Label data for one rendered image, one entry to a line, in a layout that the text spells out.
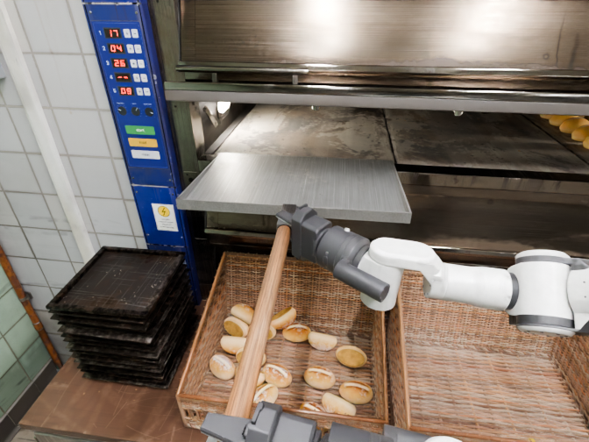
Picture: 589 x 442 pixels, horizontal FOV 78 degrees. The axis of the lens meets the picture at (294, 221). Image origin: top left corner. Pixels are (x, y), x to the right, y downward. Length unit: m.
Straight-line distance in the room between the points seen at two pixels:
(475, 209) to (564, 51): 0.45
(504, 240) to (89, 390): 1.36
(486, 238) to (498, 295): 0.59
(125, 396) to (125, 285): 0.35
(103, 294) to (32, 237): 0.62
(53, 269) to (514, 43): 1.74
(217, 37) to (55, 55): 0.48
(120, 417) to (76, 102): 0.94
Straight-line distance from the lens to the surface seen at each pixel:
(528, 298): 0.71
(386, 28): 1.03
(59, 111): 1.37
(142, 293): 1.15
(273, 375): 1.21
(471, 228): 1.26
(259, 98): 0.92
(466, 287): 0.69
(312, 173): 1.06
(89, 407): 1.36
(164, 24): 1.13
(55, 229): 1.64
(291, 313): 1.30
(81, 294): 1.22
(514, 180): 1.21
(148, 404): 1.30
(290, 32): 1.03
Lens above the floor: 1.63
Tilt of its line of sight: 32 degrees down
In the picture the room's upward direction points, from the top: straight up
